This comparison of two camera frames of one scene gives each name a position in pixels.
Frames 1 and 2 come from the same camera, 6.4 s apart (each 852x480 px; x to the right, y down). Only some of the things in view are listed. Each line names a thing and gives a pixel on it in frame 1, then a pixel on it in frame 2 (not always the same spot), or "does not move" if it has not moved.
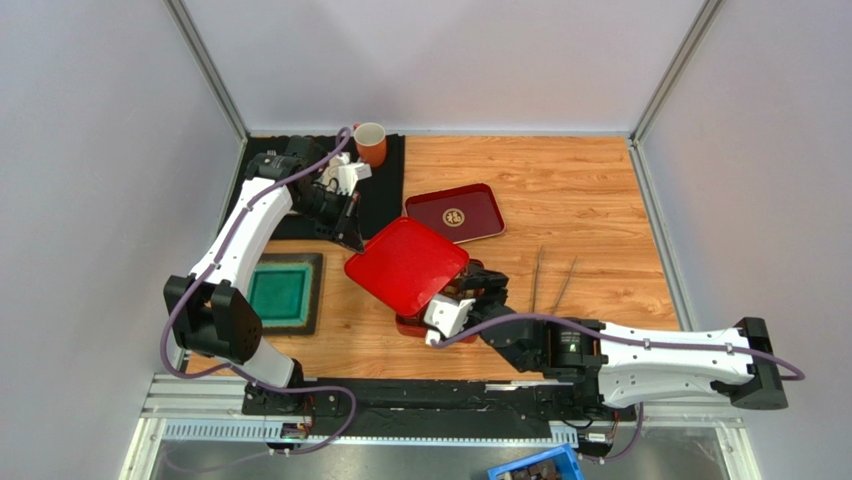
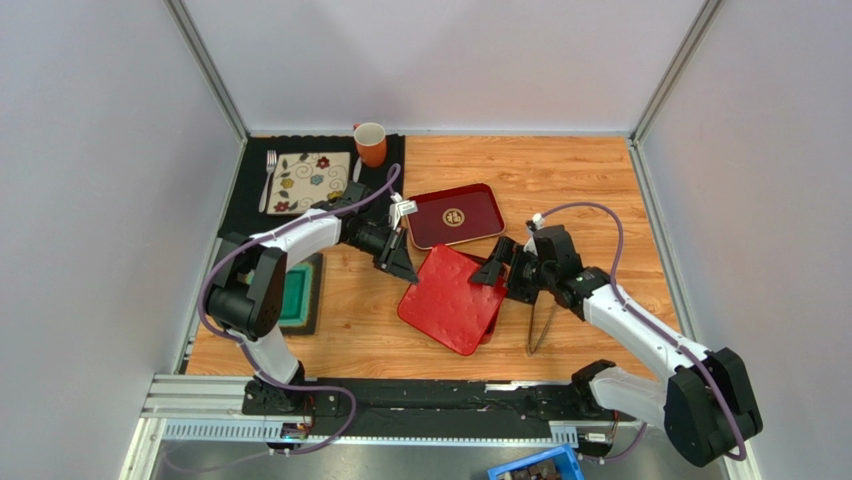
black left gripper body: [331, 211] -> [382, 245]
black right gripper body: [475, 287] -> [508, 267]
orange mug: [371, 142] does not move
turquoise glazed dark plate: [283, 292] does not move
